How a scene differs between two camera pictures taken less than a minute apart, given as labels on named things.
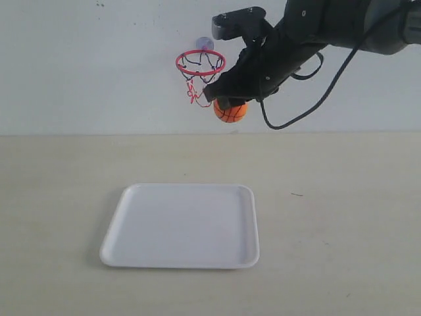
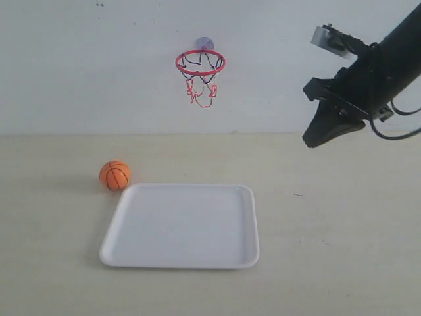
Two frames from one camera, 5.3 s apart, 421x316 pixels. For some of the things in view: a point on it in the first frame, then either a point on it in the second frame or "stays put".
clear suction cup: [204, 43] stays put
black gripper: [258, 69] -> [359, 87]
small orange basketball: [233, 114] -> [115, 175]
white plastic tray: [183, 226] stays put
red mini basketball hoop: [198, 67] stays put
